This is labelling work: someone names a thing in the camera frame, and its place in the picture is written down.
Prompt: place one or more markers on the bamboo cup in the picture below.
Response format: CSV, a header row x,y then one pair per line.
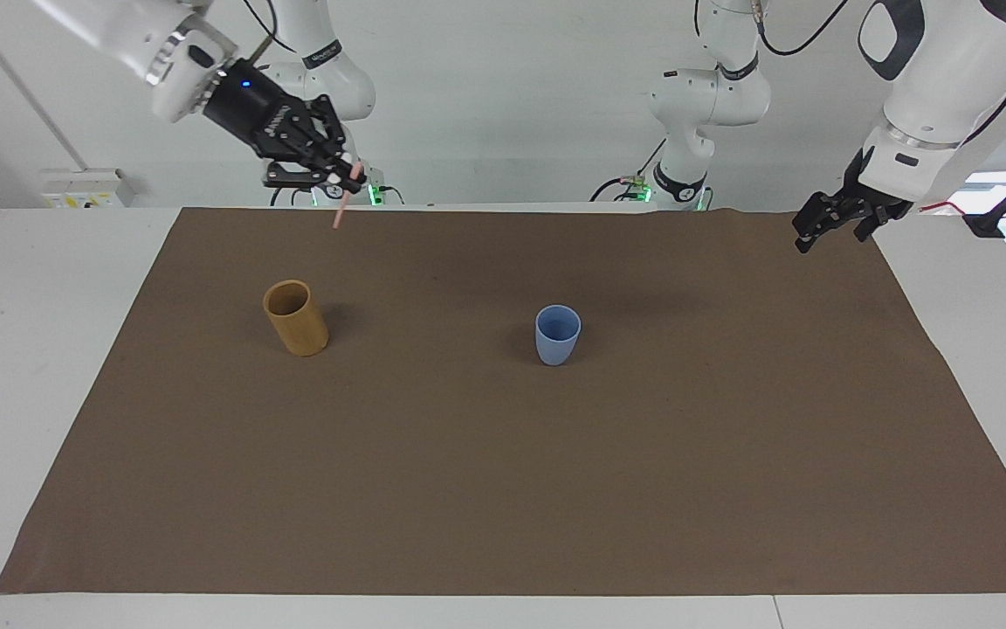
x,y
298,325

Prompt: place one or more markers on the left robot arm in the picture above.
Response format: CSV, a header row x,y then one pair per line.
x,y
940,79

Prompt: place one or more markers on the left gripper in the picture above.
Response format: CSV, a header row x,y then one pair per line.
x,y
859,188

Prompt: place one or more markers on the blue cup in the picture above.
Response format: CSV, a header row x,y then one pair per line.
x,y
557,342

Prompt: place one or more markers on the pink chopstick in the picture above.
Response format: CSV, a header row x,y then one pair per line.
x,y
347,199

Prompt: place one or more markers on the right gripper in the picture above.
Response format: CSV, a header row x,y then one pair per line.
x,y
250,109

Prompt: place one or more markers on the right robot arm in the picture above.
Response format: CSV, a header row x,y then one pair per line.
x,y
132,35

